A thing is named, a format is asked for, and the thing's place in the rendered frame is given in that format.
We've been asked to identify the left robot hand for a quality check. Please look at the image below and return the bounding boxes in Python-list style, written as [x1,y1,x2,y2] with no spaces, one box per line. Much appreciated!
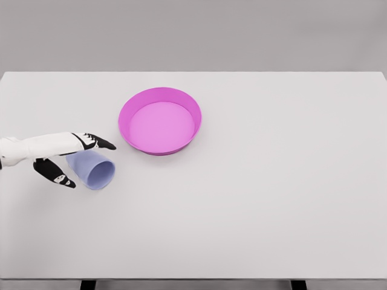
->
[24,131,117,190]

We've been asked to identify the pink round plate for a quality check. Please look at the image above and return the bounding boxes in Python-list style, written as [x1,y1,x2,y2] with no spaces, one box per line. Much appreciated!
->
[117,86,203,156]

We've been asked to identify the lavender plastic cup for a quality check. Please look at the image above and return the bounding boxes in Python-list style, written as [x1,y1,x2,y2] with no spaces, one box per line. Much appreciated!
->
[65,150,116,191]

